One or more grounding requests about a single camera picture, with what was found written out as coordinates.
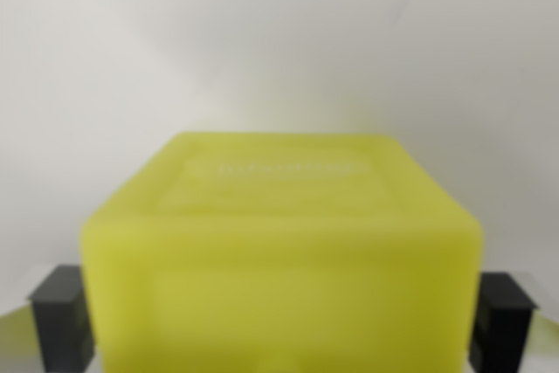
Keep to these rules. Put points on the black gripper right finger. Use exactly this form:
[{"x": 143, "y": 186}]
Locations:
[{"x": 502, "y": 325}]

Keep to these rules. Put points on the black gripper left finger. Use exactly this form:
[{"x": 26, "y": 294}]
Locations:
[{"x": 59, "y": 320}]

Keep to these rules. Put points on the yellow cube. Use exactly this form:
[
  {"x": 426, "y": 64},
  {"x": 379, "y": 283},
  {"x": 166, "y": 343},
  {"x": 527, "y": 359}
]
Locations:
[{"x": 279, "y": 259}]

